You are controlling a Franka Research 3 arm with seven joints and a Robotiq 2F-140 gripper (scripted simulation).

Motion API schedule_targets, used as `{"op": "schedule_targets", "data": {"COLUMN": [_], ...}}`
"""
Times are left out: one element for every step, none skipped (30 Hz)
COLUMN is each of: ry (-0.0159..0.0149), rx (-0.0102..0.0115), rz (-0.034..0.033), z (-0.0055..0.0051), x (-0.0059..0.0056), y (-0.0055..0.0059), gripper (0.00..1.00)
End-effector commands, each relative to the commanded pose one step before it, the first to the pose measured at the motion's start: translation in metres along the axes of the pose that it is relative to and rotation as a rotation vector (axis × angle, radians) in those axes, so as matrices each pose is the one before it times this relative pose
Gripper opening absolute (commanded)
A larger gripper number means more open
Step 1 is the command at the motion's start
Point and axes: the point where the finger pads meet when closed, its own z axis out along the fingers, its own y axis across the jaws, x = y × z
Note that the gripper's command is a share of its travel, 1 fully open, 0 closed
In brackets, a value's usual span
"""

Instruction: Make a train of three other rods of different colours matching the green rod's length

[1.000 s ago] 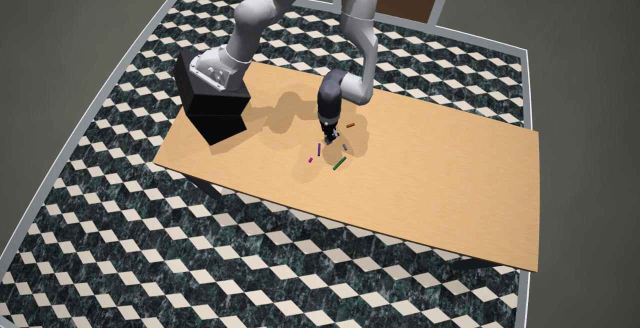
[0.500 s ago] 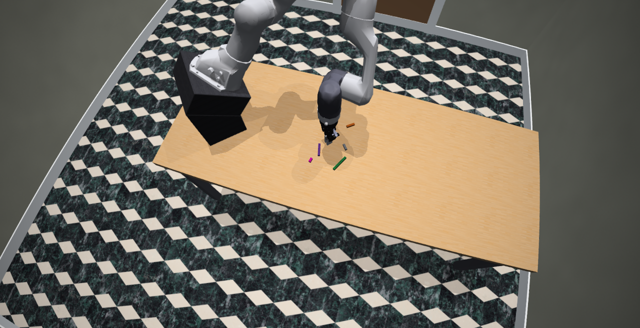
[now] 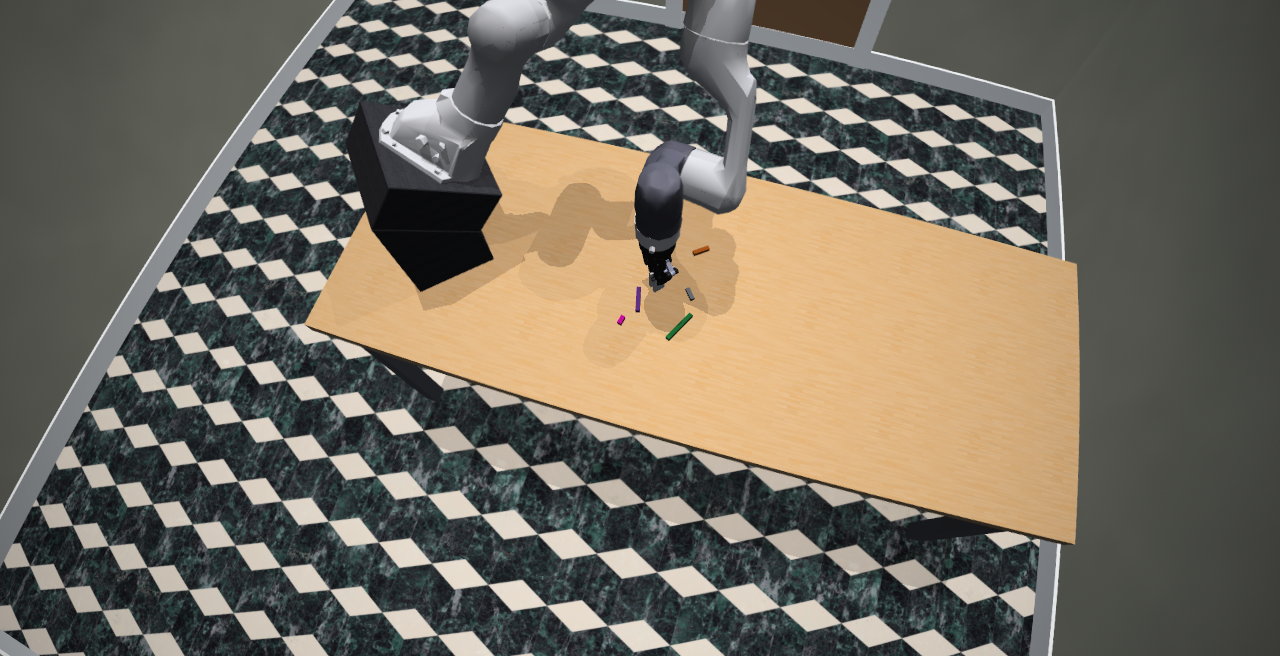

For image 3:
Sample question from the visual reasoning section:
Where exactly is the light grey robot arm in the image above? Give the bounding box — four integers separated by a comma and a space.
379, 0, 756, 254

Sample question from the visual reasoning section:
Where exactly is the green rod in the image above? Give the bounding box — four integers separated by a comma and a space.
666, 313, 692, 341

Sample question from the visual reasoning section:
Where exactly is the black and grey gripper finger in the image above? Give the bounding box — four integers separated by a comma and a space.
652, 258, 678, 293
643, 252, 654, 287

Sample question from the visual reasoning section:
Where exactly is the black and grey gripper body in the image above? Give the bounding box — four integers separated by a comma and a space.
639, 243, 676, 267

